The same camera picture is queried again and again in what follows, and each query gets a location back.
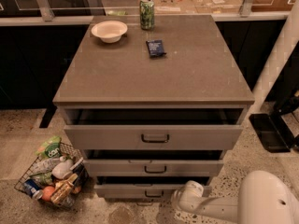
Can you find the green chip bag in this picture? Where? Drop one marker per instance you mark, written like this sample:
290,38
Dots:
50,148

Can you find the wire basket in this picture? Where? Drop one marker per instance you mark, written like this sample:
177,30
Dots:
47,179

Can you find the clear plastic water bottle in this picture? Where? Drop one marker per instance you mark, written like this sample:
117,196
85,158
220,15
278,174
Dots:
44,166

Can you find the dark blue snack packet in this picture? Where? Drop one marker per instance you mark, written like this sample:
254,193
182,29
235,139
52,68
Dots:
155,48

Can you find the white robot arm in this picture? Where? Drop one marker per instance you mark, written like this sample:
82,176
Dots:
262,199

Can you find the orange fruit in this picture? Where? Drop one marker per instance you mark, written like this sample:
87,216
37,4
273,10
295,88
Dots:
47,192

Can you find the grey middle drawer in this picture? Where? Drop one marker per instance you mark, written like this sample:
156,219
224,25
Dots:
154,163

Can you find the brown snack box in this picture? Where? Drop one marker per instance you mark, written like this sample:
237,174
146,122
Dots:
61,193

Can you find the black floor tray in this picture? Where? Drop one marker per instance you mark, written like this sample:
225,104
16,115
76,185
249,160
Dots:
273,132

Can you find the grey drawer cabinet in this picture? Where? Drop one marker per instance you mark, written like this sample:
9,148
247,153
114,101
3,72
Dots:
198,71

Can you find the green soda can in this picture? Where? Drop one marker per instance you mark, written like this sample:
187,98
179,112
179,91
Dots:
146,10

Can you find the grey bottom drawer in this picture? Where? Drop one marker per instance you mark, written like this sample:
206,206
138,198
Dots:
144,187

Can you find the grey drawer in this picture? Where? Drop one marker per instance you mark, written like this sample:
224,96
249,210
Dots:
154,163
154,129
144,187

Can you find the white bottle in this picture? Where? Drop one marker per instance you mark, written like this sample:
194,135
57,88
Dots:
62,167

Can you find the blue soda can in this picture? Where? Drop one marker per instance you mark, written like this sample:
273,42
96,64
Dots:
32,189

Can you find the grey top drawer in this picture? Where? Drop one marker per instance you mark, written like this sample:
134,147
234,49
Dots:
154,129

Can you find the white bowl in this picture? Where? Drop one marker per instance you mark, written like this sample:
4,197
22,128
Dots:
109,31

